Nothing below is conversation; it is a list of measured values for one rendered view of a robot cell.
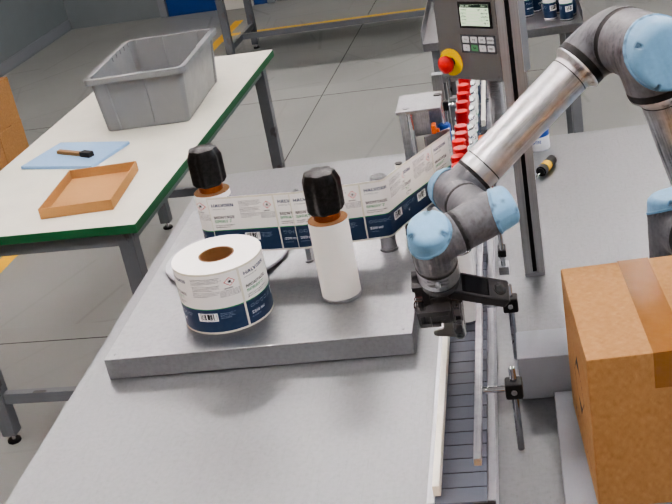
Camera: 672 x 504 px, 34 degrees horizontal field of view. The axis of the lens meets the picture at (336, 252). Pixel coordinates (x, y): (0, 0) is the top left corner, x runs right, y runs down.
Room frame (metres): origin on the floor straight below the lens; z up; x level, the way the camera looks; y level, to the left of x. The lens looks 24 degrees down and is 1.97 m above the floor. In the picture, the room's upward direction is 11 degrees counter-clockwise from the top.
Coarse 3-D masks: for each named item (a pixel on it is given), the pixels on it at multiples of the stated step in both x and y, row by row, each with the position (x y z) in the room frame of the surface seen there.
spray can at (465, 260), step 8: (464, 256) 1.93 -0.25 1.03; (472, 256) 1.95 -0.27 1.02; (464, 264) 1.93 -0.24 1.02; (472, 264) 1.94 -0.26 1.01; (464, 272) 1.93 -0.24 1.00; (472, 272) 1.94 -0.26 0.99; (464, 304) 1.93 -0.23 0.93; (472, 304) 1.93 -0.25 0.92; (464, 312) 1.93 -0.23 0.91; (472, 312) 1.93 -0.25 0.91; (472, 320) 1.93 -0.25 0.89
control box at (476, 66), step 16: (448, 0) 2.27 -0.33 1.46; (464, 0) 2.24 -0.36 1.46; (480, 0) 2.21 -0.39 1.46; (448, 16) 2.27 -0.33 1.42; (448, 32) 2.28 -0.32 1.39; (464, 32) 2.25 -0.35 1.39; (480, 32) 2.22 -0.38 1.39; (496, 32) 2.19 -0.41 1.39; (448, 48) 2.28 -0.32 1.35; (496, 48) 2.19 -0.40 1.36; (528, 48) 2.25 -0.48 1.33; (464, 64) 2.25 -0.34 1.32; (480, 64) 2.22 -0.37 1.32; (496, 64) 2.19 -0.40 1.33; (528, 64) 2.24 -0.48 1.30; (496, 80) 2.20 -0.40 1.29
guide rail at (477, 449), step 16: (480, 256) 2.06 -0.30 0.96; (480, 272) 1.99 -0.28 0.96; (480, 304) 1.85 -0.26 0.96; (480, 320) 1.79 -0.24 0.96; (480, 336) 1.73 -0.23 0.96; (480, 352) 1.68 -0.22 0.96; (480, 368) 1.62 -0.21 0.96; (480, 384) 1.57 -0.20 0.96; (480, 400) 1.53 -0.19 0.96; (480, 416) 1.48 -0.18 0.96; (480, 432) 1.44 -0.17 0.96; (480, 448) 1.40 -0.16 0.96; (480, 464) 1.37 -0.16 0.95
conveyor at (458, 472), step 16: (464, 352) 1.82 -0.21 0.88; (448, 368) 1.78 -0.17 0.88; (464, 368) 1.77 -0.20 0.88; (448, 384) 1.72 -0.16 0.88; (464, 384) 1.71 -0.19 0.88; (448, 400) 1.67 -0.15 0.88; (464, 400) 1.66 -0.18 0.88; (448, 416) 1.62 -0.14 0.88; (464, 416) 1.61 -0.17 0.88; (448, 432) 1.57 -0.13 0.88; (464, 432) 1.56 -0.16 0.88; (448, 448) 1.53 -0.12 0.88; (464, 448) 1.52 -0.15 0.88; (448, 464) 1.48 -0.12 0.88; (464, 464) 1.47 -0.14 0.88; (448, 480) 1.44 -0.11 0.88; (464, 480) 1.43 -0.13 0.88; (480, 480) 1.42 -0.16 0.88; (448, 496) 1.40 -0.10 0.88; (464, 496) 1.39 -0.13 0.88; (480, 496) 1.38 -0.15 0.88
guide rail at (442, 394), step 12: (444, 336) 1.84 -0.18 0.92; (444, 348) 1.79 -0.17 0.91; (444, 360) 1.75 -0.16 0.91; (444, 372) 1.71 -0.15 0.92; (444, 384) 1.67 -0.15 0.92; (444, 396) 1.63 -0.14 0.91; (444, 408) 1.60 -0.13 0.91; (444, 420) 1.57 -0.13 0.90; (444, 432) 1.55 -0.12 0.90; (432, 480) 1.40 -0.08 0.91
